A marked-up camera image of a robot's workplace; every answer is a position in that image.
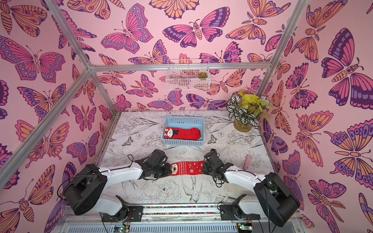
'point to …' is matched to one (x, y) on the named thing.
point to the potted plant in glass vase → (245, 110)
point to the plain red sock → (192, 134)
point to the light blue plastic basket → (185, 122)
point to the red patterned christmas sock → (182, 168)
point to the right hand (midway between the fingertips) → (204, 166)
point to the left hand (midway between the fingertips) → (174, 171)
